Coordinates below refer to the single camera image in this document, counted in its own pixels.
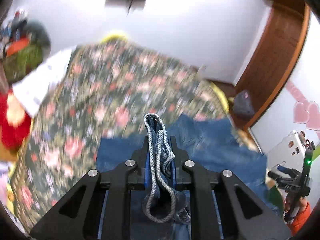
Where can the person right hand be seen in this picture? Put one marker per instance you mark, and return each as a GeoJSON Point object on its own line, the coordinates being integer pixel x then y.
{"type": "Point", "coordinates": [302, 203]}

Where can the orange sleeve forearm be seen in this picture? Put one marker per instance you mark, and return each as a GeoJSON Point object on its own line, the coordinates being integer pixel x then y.
{"type": "Point", "coordinates": [300, 219]}

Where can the brown wooden wardrobe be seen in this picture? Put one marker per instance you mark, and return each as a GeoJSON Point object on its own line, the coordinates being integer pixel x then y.
{"type": "Point", "coordinates": [275, 56]}

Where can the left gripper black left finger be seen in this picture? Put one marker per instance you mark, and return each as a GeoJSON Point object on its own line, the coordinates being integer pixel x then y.
{"type": "Point", "coordinates": [98, 206]}

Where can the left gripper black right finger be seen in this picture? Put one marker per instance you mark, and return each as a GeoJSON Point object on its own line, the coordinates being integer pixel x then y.
{"type": "Point", "coordinates": [222, 206]}

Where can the white shirt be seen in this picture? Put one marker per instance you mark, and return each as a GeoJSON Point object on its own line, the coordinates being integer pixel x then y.
{"type": "Point", "coordinates": [34, 87]}

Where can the orange box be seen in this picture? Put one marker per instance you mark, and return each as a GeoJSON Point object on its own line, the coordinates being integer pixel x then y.
{"type": "Point", "coordinates": [17, 46]}

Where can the floral dark green bedspread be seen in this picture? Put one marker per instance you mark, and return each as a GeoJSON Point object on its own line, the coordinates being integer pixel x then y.
{"type": "Point", "coordinates": [107, 90]}

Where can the red plush toy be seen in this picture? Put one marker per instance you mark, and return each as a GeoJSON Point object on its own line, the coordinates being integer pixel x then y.
{"type": "Point", "coordinates": [15, 122]}

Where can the grey backpack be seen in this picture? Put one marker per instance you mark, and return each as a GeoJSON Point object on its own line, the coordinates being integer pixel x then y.
{"type": "Point", "coordinates": [242, 105]}

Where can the blue denim jacket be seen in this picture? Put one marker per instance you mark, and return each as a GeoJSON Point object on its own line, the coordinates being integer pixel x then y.
{"type": "Point", "coordinates": [160, 211]}

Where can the grey neck pillow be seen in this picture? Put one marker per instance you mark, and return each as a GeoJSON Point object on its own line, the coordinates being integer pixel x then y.
{"type": "Point", "coordinates": [37, 33]}

